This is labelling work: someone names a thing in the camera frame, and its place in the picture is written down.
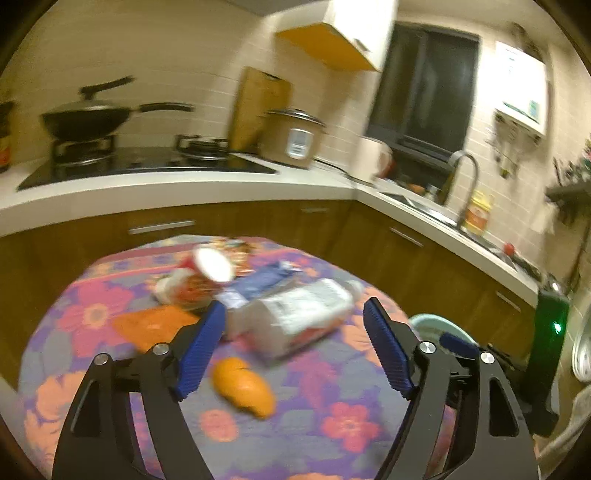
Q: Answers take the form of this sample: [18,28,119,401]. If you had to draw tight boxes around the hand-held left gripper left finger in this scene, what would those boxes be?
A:
[52,300,228,480]

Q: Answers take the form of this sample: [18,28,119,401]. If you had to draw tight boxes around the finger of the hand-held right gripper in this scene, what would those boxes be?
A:
[438,333,481,361]

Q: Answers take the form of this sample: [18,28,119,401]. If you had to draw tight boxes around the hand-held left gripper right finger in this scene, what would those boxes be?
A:
[363,296,541,480]

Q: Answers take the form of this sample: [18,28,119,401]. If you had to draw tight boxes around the light teal plastic laundry basket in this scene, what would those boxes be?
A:
[409,313,478,358]

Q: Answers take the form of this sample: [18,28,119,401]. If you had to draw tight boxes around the orange fruit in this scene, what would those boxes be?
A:
[211,357,277,420]

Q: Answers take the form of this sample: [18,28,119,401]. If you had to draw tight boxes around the red instant noodle cup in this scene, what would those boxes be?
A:
[154,244,236,310]

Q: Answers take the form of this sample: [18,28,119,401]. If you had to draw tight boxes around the blue and white carton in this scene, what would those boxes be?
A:
[217,261,305,308]

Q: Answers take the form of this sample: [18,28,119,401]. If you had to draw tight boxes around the white plastic packaging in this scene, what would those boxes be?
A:
[226,277,365,361]

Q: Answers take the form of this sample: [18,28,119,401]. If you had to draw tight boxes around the round metal lid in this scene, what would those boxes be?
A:
[573,305,591,384]

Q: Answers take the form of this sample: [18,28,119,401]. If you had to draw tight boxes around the dark dish scrubber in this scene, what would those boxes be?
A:
[512,257,542,278]

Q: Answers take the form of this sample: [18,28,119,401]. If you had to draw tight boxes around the white towel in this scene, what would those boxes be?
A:
[536,383,591,480]

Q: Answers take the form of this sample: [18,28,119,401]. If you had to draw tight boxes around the floral printed cloth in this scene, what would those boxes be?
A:
[18,235,462,480]

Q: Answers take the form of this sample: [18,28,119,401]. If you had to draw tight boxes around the steel kitchen sink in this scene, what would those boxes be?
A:
[383,191,518,268]

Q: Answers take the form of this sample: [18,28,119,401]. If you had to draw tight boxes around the yellow detergent bottle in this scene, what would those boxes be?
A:
[464,191,495,236]

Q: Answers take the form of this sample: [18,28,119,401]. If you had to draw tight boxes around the wooden base cabinets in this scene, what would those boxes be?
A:
[0,198,539,370]

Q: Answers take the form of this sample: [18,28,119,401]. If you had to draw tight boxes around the steel sink faucet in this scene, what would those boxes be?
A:
[443,150,481,229]

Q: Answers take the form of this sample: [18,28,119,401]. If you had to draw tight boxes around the black gas stove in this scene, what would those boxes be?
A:
[17,134,280,192]

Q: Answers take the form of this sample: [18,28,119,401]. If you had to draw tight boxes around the cream electric kettle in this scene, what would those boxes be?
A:
[358,136,393,183]

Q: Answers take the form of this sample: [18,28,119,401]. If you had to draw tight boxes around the brown rice cooker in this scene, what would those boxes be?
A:
[259,108,326,171]

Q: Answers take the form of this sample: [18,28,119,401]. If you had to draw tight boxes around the wooden cutting board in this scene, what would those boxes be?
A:
[228,67,293,153]

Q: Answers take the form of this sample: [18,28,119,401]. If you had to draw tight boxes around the black wok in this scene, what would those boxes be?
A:
[39,76,195,141]

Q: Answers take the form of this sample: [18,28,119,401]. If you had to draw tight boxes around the dark window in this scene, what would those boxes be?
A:
[369,21,481,160]

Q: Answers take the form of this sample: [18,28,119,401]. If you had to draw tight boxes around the white water heater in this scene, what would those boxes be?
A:
[494,41,550,139]

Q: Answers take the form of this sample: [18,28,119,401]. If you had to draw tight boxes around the dark bottle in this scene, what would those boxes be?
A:
[0,102,14,174]

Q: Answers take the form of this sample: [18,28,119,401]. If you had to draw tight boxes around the dark wall shelf rack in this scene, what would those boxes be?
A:
[545,143,591,222]

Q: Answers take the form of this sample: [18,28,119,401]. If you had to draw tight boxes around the white and yellow wall cabinet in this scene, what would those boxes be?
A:
[276,0,399,73]

